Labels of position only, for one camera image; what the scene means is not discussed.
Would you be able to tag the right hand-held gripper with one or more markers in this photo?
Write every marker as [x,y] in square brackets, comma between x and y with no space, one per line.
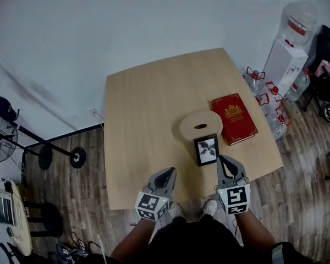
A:
[235,198]

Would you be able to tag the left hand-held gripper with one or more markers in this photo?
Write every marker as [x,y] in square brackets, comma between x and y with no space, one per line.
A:
[151,206]

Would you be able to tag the black framed photo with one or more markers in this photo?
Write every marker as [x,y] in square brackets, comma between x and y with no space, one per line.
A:
[206,150]

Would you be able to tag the person's left forearm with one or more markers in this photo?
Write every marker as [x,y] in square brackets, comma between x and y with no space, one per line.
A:
[132,241]

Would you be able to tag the person's right forearm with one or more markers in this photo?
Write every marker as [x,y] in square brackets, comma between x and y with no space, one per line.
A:
[254,230]

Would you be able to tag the person's left white shoe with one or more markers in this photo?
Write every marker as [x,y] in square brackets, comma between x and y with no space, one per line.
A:
[175,210]

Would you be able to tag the person's white shoe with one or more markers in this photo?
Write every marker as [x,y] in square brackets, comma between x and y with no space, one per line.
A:
[175,210]
[209,208]

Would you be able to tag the person's right white shoe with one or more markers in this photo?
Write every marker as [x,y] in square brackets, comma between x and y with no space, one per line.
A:
[209,208]

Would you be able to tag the red hardcover book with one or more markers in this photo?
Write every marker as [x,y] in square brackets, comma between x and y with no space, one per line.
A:
[235,117]

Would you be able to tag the beige coiled round roll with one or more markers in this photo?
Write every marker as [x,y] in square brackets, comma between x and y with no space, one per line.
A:
[189,122]

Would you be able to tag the person's black clothing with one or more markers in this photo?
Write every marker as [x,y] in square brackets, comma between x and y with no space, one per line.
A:
[198,243]

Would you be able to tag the black and white floor device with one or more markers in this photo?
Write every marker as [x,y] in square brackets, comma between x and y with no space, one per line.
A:
[68,254]

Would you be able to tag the white water dispenser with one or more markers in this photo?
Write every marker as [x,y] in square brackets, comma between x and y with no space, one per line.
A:
[283,65]

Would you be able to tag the pink cloth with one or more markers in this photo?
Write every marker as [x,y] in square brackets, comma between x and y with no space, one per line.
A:
[323,67]

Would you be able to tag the round beige table black base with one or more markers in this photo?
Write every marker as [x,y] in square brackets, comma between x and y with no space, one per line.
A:
[23,230]

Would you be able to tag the small black adapter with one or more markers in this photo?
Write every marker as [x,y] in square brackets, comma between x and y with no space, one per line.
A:
[8,187]

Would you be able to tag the small green and white item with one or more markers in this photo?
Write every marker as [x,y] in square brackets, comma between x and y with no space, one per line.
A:
[10,231]

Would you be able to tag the black chair with garment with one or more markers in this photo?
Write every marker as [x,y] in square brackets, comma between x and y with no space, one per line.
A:
[324,45]

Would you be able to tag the black office chair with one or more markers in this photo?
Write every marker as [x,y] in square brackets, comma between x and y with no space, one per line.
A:
[11,253]

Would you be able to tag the large clear water bottle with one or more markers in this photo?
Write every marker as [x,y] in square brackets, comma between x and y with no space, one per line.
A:
[299,18]

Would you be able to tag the dark baseball cap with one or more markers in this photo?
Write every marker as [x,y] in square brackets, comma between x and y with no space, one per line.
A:
[2,106]

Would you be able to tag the white wall socket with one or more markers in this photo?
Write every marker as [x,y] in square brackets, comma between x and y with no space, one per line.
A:
[93,111]

